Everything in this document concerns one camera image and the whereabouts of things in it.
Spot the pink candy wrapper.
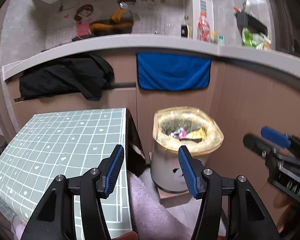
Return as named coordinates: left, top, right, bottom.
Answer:
left=168, top=127, right=187, bottom=140

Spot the yellow snack wrapper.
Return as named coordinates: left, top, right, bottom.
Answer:
left=186, top=127, right=206, bottom=142

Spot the yellow trash bag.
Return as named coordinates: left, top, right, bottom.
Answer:
left=153, top=107, right=224, bottom=152

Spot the person's right hand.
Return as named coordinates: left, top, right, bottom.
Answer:
left=273, top=192, right=300, bottom=239

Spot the person's left hand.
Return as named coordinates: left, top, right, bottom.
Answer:
left=113, top=231, right=139, bottom=240

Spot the lilac fluffy cloth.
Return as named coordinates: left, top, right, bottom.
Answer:
left=14, top=172, right=193, bottom=240

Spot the green grid tablecloth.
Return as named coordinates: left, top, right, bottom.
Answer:
left=0, top=107, right=133, bottom=239

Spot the black jacket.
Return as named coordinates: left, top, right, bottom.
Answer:
left=19, top=53, right=114, bottom=101

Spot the blue towel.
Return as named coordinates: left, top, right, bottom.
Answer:
left=136, top=52, right=212, bottom=92

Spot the green plastic bag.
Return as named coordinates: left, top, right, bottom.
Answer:
left=242, top=28, right=271, bottom=50

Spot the small teal jar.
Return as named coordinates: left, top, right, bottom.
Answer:
left=218, top=35, right=225, bottom=46

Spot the small clear jar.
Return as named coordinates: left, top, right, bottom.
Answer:
left=209, top=31, right=218, bottom=44

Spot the black utensil rack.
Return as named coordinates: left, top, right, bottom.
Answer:
left=235, top=12, right=268, bottom=36

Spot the red filled plastic bottle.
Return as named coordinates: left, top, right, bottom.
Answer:
left=197, top=12, right=210, bottom=42

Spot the dark sauce bottle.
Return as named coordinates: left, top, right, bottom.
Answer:
left=181, top=15, right=192, bottom=38

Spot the grey countertop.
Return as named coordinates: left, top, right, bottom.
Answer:
left=2, top=34, right=300, bottom=81

